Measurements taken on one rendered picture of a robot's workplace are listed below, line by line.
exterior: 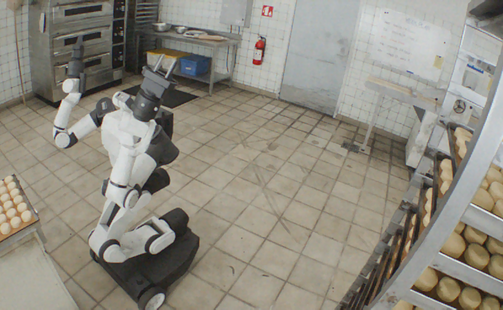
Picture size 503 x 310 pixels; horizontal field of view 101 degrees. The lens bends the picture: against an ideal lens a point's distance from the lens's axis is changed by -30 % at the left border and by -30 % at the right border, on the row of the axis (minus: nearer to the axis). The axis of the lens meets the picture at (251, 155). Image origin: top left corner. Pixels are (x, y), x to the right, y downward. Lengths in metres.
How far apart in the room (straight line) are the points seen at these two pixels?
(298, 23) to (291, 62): 0.67
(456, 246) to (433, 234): 0.11
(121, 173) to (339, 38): 4.09
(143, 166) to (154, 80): 0.35
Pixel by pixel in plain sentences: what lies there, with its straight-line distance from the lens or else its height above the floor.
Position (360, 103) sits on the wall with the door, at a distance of 4.74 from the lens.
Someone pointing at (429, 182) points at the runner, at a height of 1.32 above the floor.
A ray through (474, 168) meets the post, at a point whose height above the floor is 1.57.
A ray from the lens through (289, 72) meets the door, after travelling 4.95.
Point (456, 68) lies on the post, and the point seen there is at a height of 1.64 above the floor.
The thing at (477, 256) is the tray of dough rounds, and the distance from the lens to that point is 0.51.
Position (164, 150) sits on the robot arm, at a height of 1.07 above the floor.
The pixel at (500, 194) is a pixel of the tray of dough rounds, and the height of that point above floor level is 1.51.
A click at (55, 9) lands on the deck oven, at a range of 4.40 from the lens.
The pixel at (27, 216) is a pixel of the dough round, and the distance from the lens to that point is 1.23.
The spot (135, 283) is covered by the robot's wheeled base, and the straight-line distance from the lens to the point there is 1.77.
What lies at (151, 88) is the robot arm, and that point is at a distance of 0.93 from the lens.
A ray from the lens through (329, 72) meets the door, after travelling 4.76.
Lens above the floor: 1.67
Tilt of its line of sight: 31 degrees down
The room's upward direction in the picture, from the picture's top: 9 degrees clockwise
